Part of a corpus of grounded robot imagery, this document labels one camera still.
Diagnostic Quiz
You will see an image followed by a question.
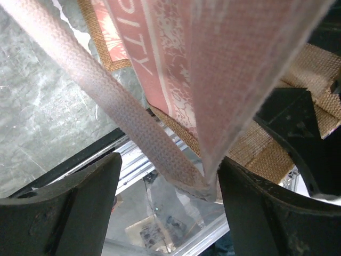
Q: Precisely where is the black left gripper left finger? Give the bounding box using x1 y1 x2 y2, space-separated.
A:
1 153 122 255

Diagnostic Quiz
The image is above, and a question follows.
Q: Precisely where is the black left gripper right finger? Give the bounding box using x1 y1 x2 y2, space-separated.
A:
218 157 340 255

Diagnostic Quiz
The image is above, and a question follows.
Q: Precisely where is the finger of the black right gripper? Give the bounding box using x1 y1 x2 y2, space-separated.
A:
254 88 340 196

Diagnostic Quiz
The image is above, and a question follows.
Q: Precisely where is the brown canvas bag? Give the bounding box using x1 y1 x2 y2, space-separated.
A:
1 1 340 200

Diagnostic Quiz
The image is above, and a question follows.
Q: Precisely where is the aluminium rail frame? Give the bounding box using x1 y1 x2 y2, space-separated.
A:
102 137 229 255

